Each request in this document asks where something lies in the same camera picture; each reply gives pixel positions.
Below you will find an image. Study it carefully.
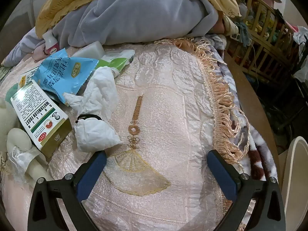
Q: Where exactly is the white green medicine box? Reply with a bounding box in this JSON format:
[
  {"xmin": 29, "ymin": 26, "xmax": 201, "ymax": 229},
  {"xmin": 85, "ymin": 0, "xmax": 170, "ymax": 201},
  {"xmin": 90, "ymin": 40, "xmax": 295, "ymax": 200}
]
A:
[{"xmin": 11, "ymin": 80, "xmax": 73, "ymax": 158}]

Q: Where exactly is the white foam block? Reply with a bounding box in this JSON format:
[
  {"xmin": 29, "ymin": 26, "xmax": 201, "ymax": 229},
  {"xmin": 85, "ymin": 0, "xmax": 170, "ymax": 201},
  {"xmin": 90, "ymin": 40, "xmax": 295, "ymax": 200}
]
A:
[{"xmin": 71, "ymin": 41, "xmax": 105, "ymax": 59}]

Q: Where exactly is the white trash bin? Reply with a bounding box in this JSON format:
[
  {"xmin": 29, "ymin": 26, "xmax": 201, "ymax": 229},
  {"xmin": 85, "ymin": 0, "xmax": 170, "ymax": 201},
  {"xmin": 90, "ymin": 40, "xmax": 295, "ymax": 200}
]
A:
[{"xmin": 280, "ymin": 136, "xmax": 308, "ymax": 222}]

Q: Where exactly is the white green packet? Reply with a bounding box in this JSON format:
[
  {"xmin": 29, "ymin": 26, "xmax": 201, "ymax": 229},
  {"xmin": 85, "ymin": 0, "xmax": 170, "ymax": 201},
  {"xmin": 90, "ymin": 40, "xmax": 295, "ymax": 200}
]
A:
[{"xmin": 95, "ymin": 49, "xmax": 136, "ymax": 77}]

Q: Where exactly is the pink cloth pouch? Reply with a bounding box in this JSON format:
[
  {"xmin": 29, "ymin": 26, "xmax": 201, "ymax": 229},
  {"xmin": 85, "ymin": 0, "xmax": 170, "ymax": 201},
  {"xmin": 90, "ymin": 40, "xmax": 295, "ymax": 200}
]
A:
[{"xmin": 32, "ymin": 44, "xmax": 49, "ymax": 60}]

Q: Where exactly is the pink embroidered bedspread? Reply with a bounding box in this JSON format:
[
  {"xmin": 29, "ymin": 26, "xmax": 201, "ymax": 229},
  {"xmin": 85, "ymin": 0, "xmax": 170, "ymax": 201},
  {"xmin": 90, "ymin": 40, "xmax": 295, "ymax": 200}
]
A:
[{"xmin": 0, "ymin": 37, "xmax": 253, "ymax": 231}]

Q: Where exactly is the black hair tie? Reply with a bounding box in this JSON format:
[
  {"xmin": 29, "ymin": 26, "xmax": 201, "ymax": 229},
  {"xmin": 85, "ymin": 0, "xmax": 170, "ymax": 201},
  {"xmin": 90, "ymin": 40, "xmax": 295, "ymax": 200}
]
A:
[{"xmin": 76, "ymin": 114, "xmax": 103, "ymax": 124}]

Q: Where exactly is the blue snack wrapper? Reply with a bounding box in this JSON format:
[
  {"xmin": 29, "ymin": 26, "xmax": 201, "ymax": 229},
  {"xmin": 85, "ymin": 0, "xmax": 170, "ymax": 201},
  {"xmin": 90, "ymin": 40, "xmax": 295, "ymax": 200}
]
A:
[{"xmin": 32, "ymin": 48, "xmax": 100, "ymax": 106}]

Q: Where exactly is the grey fleece blanket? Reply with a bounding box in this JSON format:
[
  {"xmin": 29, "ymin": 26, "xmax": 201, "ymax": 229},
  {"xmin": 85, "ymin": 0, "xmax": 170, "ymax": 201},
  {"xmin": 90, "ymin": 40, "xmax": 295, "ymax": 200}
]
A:
[{"xmin": 1, "ymin": 0, "xmax": 219, "ymax": 66}]

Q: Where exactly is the white plush toy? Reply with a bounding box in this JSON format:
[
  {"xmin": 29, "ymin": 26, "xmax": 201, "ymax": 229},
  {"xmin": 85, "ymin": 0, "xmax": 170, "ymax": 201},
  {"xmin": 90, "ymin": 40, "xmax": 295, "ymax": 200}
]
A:
[{"xmin": 0, "ymin": 99, "xmax": 52, "ymax": 183}]

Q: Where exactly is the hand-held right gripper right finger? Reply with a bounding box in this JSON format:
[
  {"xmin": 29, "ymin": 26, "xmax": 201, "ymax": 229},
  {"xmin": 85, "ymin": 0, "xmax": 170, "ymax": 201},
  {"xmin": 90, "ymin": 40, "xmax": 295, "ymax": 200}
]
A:
[{"xmin": 207, "ymin": 150, "xmax": 287, "ymax": 231}]

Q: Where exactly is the wooden crib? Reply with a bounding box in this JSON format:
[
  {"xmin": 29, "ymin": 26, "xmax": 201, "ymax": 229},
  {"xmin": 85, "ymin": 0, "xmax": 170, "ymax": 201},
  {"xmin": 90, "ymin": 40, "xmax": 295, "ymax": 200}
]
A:
[{"xmin": 225, "ymin": 0, "xmax": 299, "ymax": 77}]

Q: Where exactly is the teal cloth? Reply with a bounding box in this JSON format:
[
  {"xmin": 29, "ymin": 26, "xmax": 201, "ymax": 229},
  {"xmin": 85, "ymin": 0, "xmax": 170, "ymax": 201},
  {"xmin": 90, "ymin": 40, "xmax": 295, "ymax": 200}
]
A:
[{"xmin": 234, "ymin": 20, "xmax": 252, "ymax": 46}]

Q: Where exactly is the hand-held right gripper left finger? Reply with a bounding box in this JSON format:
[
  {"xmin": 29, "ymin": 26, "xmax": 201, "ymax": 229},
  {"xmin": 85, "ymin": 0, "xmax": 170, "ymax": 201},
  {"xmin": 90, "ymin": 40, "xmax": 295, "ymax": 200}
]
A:
[{"xmin": 28, "ymin": 150, "xmax": 107, "ymax": 231}]

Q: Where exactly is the white plastic bag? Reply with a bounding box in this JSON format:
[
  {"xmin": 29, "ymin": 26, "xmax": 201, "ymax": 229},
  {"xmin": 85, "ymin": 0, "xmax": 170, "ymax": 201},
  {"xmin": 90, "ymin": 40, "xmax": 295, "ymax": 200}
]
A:
[{"xmin": 292, "ymin": 26, "xmax": 308, "ymax": 82}]

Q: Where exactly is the white pill bottle pink label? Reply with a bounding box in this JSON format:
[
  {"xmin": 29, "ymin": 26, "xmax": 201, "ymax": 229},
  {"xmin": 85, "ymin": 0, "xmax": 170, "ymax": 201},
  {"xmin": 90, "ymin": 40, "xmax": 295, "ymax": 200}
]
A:
[{"xmin": 42, "ymin": 30, "xmax": 60, "ymax": 54}]

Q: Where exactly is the clear plastic wrapper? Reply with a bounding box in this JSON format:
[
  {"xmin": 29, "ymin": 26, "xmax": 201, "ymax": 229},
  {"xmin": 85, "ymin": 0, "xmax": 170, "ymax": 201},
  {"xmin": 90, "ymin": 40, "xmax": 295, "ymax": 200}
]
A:
[{"xmin": 63, "ymin": 66, "xmax": 122, "ymax": 152}]

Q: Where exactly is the grey brown plush blanket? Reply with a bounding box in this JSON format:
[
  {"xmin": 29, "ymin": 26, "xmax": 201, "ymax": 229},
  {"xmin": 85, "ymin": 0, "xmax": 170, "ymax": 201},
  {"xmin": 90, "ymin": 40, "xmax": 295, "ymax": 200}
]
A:
[{"xmin": 207, "ymin": 35, "xmax": 267, "ymax": 181}]

